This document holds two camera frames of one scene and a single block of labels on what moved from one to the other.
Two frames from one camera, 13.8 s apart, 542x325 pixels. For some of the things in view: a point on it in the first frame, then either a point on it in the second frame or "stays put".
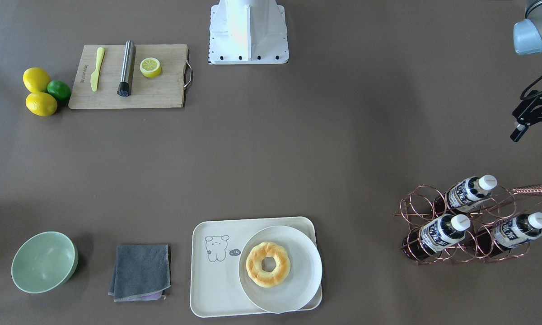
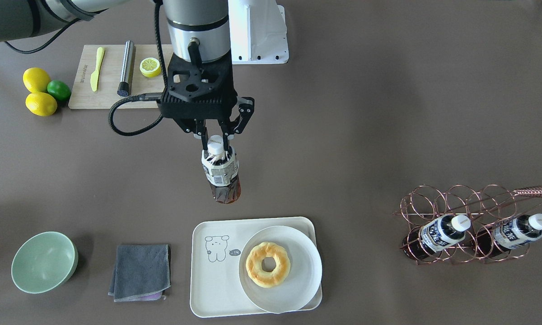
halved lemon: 150,67 stays put
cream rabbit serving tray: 216,244 stays put
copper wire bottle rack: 478,220 stays put
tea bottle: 464,197 -> 434,235
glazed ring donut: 254,266 stays put
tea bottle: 420,243 -> 221,169
